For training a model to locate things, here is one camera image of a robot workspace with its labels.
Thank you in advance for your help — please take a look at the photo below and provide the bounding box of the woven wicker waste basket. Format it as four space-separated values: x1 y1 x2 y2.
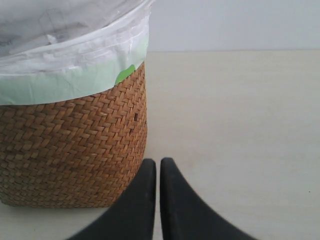
0 64 148 208

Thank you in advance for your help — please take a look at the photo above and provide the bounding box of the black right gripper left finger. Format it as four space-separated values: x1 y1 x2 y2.
70 159 157 240

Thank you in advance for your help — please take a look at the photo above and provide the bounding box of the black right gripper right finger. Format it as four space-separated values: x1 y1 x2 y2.
159 157 254 240

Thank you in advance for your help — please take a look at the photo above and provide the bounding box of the white plastic bin liner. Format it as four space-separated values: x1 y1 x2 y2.
0 0 152 106

